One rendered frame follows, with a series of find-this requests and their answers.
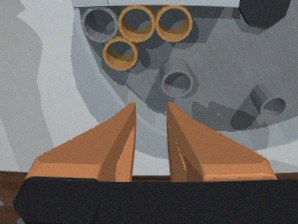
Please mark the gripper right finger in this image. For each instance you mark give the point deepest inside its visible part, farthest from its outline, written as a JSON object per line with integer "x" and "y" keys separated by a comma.
{"x": 208, "y": 155}

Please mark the grey metal ring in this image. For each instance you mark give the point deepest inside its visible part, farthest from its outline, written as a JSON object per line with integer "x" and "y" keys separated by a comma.
{"x": 178, "y": 88}
{"x": 260, "y": 96}
{"x": 92, "y": 31}

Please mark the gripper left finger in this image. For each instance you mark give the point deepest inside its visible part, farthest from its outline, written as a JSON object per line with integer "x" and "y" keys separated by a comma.
{"x": 105, "y": 152}

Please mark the bronze bushing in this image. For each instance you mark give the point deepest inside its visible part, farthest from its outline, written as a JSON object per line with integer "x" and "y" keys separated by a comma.
{"x": 116, "y": 61}
{"x": 173, "y": 35}
{"x": 135, "y": 35}

